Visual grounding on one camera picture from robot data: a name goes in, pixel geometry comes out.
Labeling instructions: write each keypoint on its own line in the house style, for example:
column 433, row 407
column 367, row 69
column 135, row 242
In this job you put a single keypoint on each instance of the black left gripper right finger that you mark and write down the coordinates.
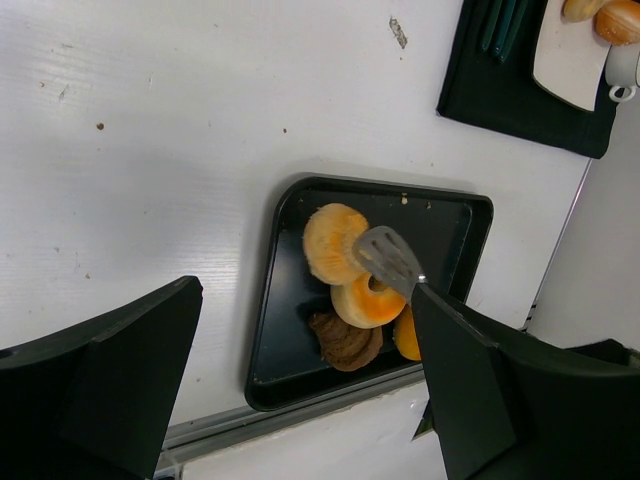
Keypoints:
column 507, row 405

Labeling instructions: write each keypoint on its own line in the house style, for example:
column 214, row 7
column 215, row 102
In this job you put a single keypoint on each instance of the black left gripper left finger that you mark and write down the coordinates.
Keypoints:
column 94, row 400

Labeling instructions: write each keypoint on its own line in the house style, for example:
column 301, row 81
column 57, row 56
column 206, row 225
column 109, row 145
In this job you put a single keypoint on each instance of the stainless steel serving tongs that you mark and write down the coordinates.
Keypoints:
column 388, row 257

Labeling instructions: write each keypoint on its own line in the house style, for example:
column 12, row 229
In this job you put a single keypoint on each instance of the small round muffin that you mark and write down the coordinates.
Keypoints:
column 328, row 240

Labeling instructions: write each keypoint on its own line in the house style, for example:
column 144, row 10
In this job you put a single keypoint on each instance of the orange sesame bun with cream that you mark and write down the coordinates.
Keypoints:
column 617, row 22

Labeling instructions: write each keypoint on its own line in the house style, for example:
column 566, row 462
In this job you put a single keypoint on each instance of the long yellow bread roll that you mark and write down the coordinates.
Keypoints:
column 576, row 11

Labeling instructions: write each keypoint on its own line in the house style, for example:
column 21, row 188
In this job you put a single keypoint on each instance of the orange glazed donut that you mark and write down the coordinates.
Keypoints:
column 404, row 335

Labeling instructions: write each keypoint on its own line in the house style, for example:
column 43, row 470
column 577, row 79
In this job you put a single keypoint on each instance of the brown chocolate croissant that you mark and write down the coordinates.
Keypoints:
column 345, row 347

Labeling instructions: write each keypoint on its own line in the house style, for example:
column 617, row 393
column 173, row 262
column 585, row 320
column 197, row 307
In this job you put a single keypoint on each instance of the black rectangular baking tray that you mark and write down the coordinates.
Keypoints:
column 447, row 231

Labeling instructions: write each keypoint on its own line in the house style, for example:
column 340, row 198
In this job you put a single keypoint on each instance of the black cloth placemat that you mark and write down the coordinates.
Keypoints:
column 481, row 91

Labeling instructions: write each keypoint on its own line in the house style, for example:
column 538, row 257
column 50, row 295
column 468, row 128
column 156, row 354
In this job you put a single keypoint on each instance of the white square plate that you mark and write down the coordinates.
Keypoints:
column 569, row 58

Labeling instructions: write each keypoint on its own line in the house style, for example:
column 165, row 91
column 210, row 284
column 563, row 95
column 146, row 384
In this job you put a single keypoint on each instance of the aluminium front rail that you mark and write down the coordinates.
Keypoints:
column 196, row 438

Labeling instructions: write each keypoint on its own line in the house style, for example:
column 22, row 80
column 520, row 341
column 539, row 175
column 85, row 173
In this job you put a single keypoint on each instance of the pale glazed ring donut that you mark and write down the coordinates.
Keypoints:
column 366, row 302

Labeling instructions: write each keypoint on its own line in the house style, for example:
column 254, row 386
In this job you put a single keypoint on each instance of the white cup with handle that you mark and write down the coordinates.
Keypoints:
column 622, row 72

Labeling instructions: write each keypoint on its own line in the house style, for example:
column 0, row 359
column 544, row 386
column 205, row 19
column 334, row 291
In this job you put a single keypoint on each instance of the gold spoon teal handle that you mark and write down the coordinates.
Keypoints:
column 503, row 25

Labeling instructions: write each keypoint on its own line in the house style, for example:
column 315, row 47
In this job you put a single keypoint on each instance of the gold fork teal handle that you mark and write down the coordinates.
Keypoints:
column 516, row 21

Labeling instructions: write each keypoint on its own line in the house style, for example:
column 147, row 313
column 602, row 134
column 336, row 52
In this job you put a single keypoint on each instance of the gold knife teal handle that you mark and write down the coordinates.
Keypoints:
column 489, row 24

